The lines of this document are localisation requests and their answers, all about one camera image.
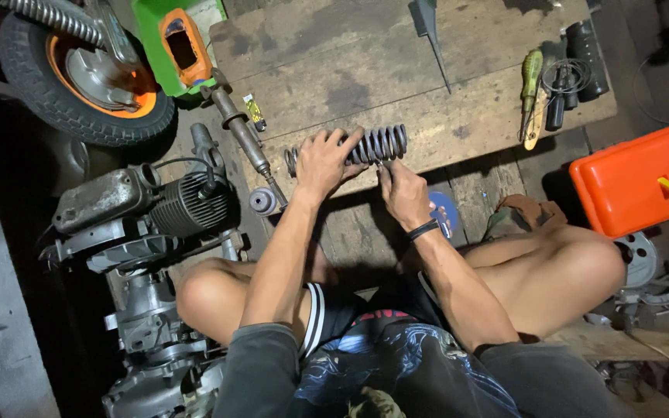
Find person's right hand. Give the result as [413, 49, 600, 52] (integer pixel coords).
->
[377, 161, 439, 233]

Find person's left hand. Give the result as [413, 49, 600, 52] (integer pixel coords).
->
[296, 127, 370, 202]

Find dark metal coil spring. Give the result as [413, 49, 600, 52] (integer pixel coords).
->
[284, 123, 408, 178]

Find black wristband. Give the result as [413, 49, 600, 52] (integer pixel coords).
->
[407, 218, 441, 242]

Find blue round disc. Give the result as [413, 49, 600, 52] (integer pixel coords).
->
[427, 191, 460, 239]

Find worn wooden board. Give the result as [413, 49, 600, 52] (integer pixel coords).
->
[209, 0, 619, 201]

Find round grey rubber bushing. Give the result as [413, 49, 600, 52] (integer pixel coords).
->
[249, 186, 278, 217]

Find brown and camouflage rag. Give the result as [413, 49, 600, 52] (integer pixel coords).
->
[481, 194, 568, 243]

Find dark pointed metal piece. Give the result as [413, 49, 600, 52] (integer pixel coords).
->
[408, 0, 453, 95]

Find yellow lighter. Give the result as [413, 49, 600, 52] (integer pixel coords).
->
[243, 93, 267, 132]

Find rusty shock absorber rod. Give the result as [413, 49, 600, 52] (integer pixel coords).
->
[201, 69, 289, 211]

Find person's black printed shorts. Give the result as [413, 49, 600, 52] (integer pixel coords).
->
[294, 273, 521, 418]

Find person's right leg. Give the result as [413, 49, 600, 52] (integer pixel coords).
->
[398, 224, 627, 353]

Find person's leg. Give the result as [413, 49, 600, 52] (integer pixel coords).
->
[398, 224, 627, 353]
[175, 258, 339, 348]

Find person's left leg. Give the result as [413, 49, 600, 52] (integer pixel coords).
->
[175, 258, 339, 348]

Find green and orange scooter body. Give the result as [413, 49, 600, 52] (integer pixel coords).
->
[130, 0, 228, 101]

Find orange toolbox with yellow latch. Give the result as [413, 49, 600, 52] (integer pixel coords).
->
[568, 112, 669, 239]

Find grey scooter engine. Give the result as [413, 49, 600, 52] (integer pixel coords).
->
[38, 122, 249, 418]

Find grey metal brake plate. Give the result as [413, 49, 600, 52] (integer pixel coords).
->
[612, 231, 669, 333]

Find scooter wheel with orange rim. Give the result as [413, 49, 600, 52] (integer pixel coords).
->
[0, 0, 176, 147]

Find chrome scooter shock spring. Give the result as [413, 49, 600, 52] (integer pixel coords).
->
[0, 0, 106, 48]

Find wooden handled tool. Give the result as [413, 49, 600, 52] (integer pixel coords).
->
[523, 87, 548, 152]

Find green handled screwdriver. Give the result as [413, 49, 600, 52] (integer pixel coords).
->
[518, 49, 544, 144]

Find black rubber handle grips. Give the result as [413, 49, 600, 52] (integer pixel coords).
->
[545, 64, 580, 132]

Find thin coiled wire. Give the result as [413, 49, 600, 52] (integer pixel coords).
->
[541, 58, 593, 97]

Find heap of parts and cables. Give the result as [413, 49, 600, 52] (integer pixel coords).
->
[595, 348, 669, 418]

